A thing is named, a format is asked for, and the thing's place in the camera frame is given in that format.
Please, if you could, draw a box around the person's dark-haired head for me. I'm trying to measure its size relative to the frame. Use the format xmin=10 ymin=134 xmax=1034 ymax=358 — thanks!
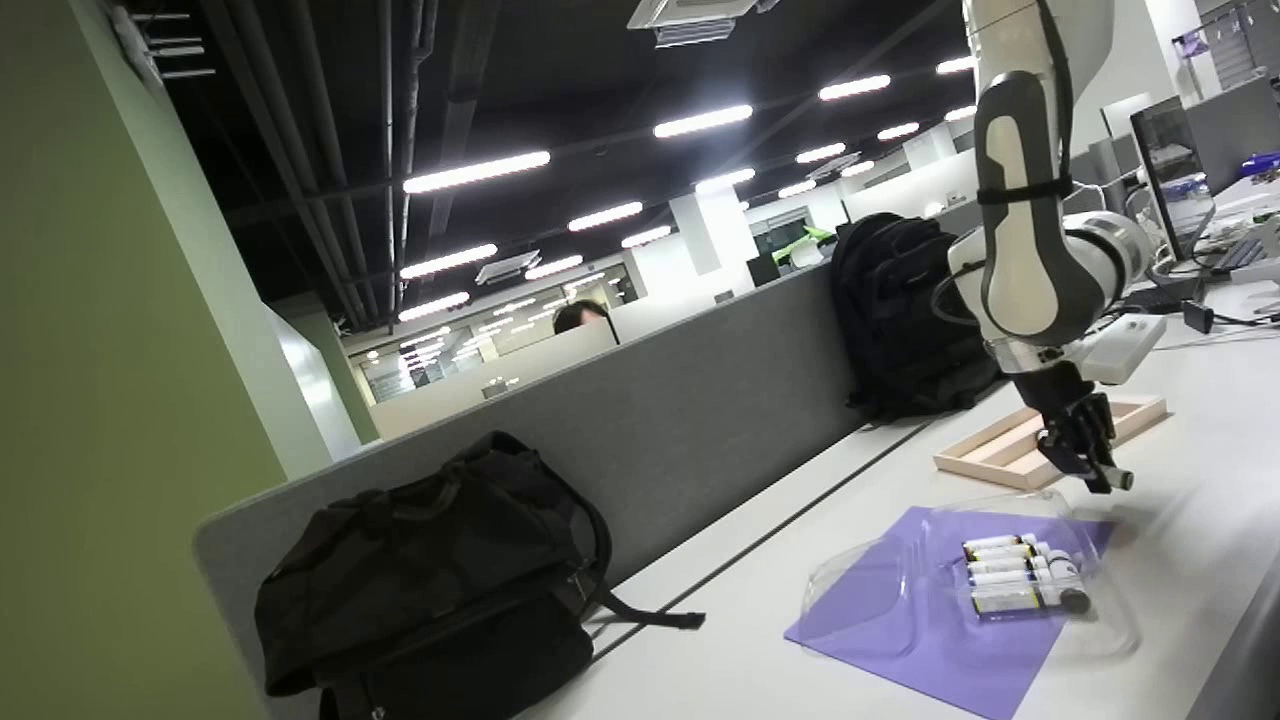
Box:
xmin=547 ymin=297 xmax=624 ymax=351

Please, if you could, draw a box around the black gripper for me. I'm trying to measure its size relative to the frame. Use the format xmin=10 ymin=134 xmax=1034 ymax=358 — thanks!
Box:
xmin=1003 ymin=358 xmax=1138 ymax=498

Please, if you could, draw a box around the small bottle white cap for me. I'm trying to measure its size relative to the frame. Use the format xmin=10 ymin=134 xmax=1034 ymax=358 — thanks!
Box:
xmin=963 ymin=560 xmax=1056 ymax=585
xmin=969 ymin=576 xmax=1066 ymax=601

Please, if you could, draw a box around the grey desk divider panel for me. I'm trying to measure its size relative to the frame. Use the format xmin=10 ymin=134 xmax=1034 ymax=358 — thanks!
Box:
xmin=193 ymin=263 xmax=937 ymax=684

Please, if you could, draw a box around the large black duffel backpack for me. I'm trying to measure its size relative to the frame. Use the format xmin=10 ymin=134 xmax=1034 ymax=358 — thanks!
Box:
xmin=254 ymin=427 xmax=712 ymax=720

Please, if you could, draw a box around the tall black backpack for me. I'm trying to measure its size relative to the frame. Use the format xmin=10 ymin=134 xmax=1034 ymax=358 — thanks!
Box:
xmin=824 ymin=214 xmax=1008 ymax=426

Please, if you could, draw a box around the small bottle yellow band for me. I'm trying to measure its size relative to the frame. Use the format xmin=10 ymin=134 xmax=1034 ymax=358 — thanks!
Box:
xmin=963 ymin=548 xmax=1047 ymax=572

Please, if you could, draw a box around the purple paper sheet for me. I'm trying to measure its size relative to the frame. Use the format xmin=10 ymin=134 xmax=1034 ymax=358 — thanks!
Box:
xmin=780 ymin=503 xmax=1124 ymax=720

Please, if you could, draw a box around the small bottle orange band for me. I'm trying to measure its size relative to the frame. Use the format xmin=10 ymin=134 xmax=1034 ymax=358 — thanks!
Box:
xmin=960 ymin=534 xmax=1042 ymax=555

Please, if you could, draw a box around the black computer monitor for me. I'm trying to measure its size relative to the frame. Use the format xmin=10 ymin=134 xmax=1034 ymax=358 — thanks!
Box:
xmin=1127 ymin=91 xmax=1213 ymax=263

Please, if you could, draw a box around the ceiling air vent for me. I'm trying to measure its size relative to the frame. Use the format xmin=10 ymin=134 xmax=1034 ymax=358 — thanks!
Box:
xmin=624 ymin=0 xmax=769 ymax=54

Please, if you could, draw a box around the black cable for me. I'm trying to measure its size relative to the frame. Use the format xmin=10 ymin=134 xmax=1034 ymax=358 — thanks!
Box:
xmin=1178 ymin=297 xmax=1280 ymax=336

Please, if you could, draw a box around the light wooden tray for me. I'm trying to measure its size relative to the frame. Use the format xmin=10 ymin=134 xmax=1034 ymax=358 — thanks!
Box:
xmin=932 ymin=392 xmax=1178 ymax=498

